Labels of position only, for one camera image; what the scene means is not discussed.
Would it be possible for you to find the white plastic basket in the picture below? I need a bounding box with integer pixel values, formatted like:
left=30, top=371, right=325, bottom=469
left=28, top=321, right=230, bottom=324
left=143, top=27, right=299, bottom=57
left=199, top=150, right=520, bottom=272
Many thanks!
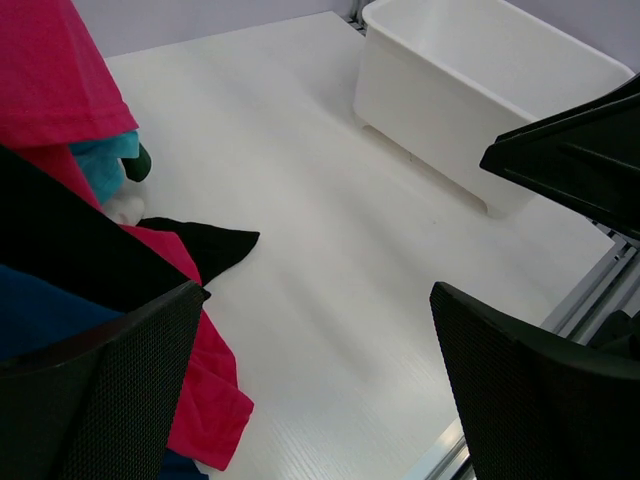
left=353, top=0, right=633, bottom=218

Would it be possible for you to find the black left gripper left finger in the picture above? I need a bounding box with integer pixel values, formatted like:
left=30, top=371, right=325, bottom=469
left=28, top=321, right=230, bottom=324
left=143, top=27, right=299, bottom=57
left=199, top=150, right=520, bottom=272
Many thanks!
left=0, top=279, right=207, bottom=480

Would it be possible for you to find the blue t shirt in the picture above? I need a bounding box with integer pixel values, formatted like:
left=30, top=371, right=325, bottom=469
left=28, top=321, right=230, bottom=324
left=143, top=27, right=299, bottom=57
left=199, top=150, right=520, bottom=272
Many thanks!
left=0, top=263, right=201, bottom=480

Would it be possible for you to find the pink t shirt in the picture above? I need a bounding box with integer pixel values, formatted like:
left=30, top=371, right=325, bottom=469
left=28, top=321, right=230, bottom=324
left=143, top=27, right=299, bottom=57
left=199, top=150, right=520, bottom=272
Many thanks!
left=0, top=0, right=255, bottom=471

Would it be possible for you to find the black t shirt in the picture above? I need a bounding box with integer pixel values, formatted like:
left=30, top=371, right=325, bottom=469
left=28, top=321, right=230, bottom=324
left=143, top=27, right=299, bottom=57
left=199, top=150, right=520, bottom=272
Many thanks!
left=1, top=149, right=260, bottom=312

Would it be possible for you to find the turquoise t shirt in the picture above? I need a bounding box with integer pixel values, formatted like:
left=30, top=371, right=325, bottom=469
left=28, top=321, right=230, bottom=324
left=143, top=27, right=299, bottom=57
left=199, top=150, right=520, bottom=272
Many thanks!
left=69, top=130, right=139, bottom=204

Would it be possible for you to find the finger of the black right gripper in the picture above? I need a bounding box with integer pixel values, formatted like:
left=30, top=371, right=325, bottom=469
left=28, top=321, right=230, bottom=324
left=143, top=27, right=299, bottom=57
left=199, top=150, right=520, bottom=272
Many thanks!
left=480, top=76, right=639, bottom=235

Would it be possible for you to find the dark green t shirt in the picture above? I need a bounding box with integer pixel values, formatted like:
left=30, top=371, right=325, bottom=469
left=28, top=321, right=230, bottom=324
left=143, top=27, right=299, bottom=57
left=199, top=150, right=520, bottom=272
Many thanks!
left=121, top=143, right=152, bottom=183

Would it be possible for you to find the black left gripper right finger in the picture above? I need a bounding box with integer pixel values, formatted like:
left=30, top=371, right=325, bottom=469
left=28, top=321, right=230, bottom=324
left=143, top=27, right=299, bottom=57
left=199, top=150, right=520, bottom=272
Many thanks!
left=430, top=282, right=639, bottom=479

